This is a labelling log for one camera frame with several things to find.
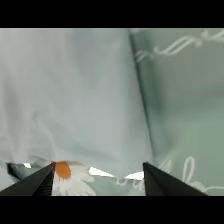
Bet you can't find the pale blue shirt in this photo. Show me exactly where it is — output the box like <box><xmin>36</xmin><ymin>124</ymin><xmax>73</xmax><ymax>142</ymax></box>
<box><xmin>0</xmin><ymin>28</ymin><xmax>155</xmax><ymax>193</ymax></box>

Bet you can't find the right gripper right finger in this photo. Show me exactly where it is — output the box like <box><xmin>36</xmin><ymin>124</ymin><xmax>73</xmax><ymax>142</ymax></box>
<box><xmin>142</xmin><ymin>161</ymin><xmax>209</xmax><ymax>197</ymax></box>

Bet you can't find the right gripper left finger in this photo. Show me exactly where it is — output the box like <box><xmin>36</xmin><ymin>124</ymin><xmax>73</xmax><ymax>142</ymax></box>
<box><xmin>0</xmin><ymin>161</ymin><xmax>57</xmax><ymax>197</ymax></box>

